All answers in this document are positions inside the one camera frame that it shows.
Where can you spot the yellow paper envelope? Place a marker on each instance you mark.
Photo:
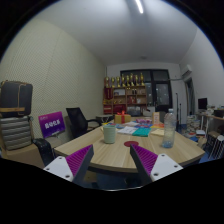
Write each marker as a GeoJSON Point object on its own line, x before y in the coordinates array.
{"type": "Point", "coordinates": [158, 132]}

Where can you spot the pink box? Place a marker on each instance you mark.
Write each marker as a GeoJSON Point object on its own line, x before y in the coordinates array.
{"type": "Point", "coordinates": [144, 121]}

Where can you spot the orange standing box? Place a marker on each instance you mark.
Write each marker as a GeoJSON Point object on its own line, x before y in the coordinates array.
{"type": "Point", "coordinates": [156, 118]}

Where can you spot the orange book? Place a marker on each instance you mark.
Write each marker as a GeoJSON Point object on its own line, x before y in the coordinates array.
{"type": "Point", "coordinates": [158, 126]}

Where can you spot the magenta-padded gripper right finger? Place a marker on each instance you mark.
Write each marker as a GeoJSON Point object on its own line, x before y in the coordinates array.
{"type": "Point", "coordinates": [145, 159]}

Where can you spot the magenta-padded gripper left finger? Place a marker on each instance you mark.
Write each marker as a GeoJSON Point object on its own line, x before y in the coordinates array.
{"type": "Point", "coordinates": [80, 159]}

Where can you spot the white wall air conditioner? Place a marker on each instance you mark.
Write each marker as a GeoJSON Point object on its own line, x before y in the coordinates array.
{"type": "Point", "coordinates": [186, 70]}

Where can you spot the pale green cup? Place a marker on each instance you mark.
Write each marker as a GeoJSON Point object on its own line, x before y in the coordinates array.
{"type": "Point", "coordinates": [109, 134]}

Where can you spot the flat round red coaster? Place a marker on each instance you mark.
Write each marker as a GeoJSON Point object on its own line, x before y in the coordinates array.
{"type": "Point", "coordinates": [131, 143]}

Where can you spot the silver ribbed suitcase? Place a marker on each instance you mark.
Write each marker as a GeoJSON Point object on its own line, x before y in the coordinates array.
{"type": "Point", "coordinates": [15, 133]}

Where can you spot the wooden shelf unit with trophies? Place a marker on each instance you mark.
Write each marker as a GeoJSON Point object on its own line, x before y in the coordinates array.
{"type": "Point", "coordinates": [125, 96]}

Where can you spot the white booklet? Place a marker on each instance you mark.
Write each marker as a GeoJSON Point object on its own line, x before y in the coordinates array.
{"type": "Point", "coordinates": [127, 130]}

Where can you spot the black office chair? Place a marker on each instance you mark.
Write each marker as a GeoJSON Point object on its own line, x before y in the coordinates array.
{"type": "Point", "coordinates": [77, 121]}

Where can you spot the yellow gift box red ribbon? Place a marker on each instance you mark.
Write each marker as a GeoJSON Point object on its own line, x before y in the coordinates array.
{"type": "Point", "coordinates": [122, 118]}

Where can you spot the clear plastic water bottle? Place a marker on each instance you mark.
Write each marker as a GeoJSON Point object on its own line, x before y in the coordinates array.
{"type": "Point", "coordinates": [169, 130]}

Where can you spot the teal book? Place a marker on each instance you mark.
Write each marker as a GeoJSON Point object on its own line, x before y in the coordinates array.
{"type": "Point", "coordinates": [141, 132]}

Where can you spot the purple sign board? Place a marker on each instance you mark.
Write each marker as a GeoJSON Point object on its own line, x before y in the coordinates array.
{"type": "Point", "coordinates": [51, 124]}

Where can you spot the dark framed glass door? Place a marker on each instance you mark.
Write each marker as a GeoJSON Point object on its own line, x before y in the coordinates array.
{"type": "Point", "coordinates": [161, 90]}

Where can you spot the ceiling tube light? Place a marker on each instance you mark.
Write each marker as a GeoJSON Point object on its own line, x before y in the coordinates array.
{"type": "Point", "coordinates": [139, 6]}

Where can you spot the black computer monitor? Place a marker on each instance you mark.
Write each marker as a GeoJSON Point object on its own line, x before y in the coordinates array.
{"type": "Point", "coordinates": [202, 103]}

